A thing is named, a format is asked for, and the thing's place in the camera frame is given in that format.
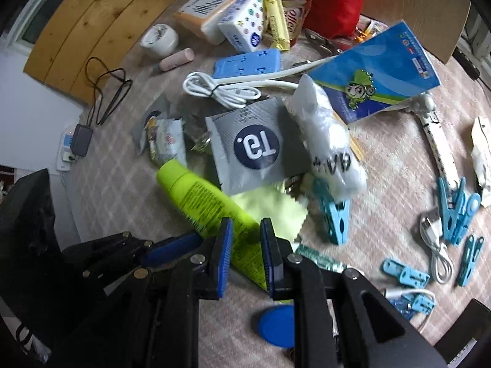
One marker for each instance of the yellow long packet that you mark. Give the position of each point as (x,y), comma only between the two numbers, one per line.
(274,15)

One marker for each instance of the lime green bottle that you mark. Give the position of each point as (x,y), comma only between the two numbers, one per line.
(199,195)

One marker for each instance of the red cloth bag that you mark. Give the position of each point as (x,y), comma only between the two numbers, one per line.
(326,0)

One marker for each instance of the white plastic bundle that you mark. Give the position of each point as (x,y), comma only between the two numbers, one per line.
(326,138)

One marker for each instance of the blue round disc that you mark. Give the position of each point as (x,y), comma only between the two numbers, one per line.
(274,326)

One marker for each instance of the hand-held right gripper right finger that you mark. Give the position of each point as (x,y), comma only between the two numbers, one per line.
(267,257)

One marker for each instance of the black floor power strip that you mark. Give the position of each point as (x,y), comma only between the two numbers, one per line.
(468,63)

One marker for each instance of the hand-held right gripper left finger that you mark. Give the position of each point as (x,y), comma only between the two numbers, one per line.
(224,257)

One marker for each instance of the white wall power strip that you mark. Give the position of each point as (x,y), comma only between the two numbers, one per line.
(67,149)

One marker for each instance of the wooden board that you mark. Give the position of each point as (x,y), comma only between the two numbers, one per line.
(96,27)

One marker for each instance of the orange candy pack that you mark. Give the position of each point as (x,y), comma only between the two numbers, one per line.
(368,30)

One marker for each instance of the clear snack packet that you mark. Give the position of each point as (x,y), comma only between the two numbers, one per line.
(167,142)

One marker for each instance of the dotted white tissue pack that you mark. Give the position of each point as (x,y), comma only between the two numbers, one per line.
(245,19)

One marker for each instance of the blue power strip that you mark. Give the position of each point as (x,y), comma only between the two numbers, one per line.
(249,65)

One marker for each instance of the brown cardboard sheet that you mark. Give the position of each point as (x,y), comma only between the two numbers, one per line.
(414,11)

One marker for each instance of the red and white snack packet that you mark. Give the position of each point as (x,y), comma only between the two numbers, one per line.
(297,17)

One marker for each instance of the green patterned sachet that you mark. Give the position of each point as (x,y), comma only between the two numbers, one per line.
(318,257)

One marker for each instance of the lime green cloth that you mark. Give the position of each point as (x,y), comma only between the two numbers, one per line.
(268,207)

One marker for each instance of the blue cartoon booklet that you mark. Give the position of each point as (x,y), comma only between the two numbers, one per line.
(376,73)

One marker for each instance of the black power adapter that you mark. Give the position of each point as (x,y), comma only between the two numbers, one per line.
(81,140)

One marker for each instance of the grey foil pouch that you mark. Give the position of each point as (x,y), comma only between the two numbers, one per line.
(153,117)
(253,145)

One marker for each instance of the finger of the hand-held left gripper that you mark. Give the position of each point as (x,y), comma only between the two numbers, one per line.
(172,249)
(103,278)

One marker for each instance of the white crumpled packet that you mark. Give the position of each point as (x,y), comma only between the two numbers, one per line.
(481,153)

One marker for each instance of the small blue card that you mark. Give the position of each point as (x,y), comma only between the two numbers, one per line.
(399,310)

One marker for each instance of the blue clothespin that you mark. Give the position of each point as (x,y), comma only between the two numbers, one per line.
(470,260)
(445,203)
(333,214)
(458,211)
(420,303)
(471,207)
(406,272)

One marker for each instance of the white framed window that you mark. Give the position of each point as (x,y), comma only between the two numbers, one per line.
(46,7)

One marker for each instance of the orange tissue pack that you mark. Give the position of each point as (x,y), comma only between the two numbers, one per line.
(199,11)

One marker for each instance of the pink tube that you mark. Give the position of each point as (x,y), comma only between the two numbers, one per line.
(178,59)

